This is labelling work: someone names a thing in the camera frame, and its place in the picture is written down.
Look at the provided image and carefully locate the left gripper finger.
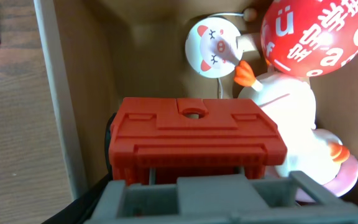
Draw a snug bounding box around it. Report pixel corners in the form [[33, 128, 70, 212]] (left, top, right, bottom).
[[42, 174, 112, 224]]

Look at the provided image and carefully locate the red toy fire truck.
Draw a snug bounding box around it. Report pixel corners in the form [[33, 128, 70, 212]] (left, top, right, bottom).
[[89, 97, 358, 223]]

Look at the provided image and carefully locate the white cardboard box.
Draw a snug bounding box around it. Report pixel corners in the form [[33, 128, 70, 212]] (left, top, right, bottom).
[[36, 1, 358, 204]]

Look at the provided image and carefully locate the white pink duck toy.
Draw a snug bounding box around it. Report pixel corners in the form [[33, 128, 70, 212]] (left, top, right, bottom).
[[234, 60, 358, 197]]

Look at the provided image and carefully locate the red ball with white letters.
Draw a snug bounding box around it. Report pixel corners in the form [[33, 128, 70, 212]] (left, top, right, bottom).
[[260, 0, 358, 77]]

